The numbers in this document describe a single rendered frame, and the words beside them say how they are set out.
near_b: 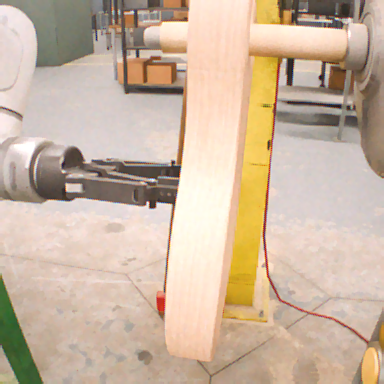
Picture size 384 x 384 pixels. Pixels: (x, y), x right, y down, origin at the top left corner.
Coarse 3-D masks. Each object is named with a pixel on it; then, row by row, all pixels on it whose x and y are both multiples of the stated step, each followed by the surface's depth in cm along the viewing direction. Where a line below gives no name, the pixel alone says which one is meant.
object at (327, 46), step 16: (160, 32) 36; (176, 32) 36; (256, 32) 34; (272, 32) 34; (288, 32) 34; (304, 32) 34; (320, 32) 34; (336, 32) 33; (176, 48) 37; (256, 48) 35; (272, 48) 35; (288, 48) 34; (304, 48) 34; (320, 48) 34; (336, 48) 33
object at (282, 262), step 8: (168, 232) 226; (160, 240) 219; (160, 248) 212; (272, 248) 212; (280, 248) 212; (264, 256) 205; (272, 256) 205; (280, 256) 205; (288, 256) 205; (272, 264) 199; (280, 264) 199; (288, 264) 199; (296, 264) 199; (272, 272) 193; (280, 272) 193; (288, 272) 193; (296, 272) 193
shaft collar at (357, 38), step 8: (344, 24) 34; (352, 24) 33; (360, 24) 33; (352, 32) 32; (360, 32) 32; (352, 40) 32; (360, 40) 32; (368, 40) 32; (352, 48) 33; (360, 48) 32; (344, 56) 34; (352, 56) 33; (360, 56) 33; (344, 64) 34; (352, 64) 34; (360, 64) 33
